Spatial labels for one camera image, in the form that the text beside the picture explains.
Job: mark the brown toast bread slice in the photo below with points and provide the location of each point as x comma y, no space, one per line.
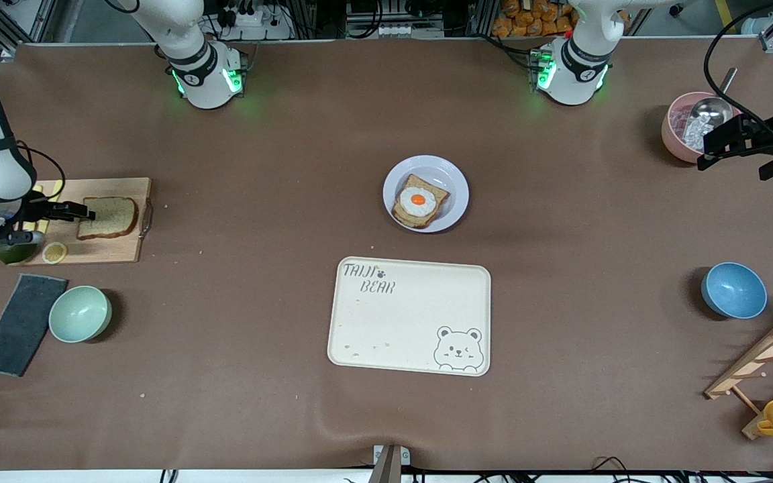
108,218
433,194

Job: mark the yellow plastic knife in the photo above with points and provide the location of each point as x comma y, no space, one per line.
52,189

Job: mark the cream bear print tray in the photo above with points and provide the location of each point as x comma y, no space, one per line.
406,322

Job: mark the wooden dish rack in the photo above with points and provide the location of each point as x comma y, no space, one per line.
762,355

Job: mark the crumpled silver foil pieces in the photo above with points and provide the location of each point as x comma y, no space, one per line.
692,137

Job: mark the orange snack bag pile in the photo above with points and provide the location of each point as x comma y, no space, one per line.
527,17

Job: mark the white round plate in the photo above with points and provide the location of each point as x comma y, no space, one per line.
450,174

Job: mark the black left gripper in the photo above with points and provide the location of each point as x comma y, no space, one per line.
767,132

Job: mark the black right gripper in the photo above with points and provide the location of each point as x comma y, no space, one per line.
36,208

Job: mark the pink bowl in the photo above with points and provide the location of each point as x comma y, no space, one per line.
672,141

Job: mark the pale green bowl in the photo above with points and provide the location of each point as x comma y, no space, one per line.
80,314

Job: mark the toy lemon slice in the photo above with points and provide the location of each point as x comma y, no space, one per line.
54,253

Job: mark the white power strip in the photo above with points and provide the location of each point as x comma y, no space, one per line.
252,20

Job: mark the wooden cutting board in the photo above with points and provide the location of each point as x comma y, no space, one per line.
111,251

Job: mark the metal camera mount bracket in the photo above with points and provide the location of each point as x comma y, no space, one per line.
390,463

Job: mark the metal scoop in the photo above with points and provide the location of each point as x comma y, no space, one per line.
708,111

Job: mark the dark grey cloth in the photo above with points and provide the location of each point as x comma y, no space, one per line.
21,325

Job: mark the toy fried egg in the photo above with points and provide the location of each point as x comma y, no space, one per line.
417,201

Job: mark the green avocado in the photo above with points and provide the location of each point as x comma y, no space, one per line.
16,255

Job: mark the blue bowl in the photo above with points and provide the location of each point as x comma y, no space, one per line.
735,292

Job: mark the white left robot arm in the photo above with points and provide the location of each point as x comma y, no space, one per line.
571,67

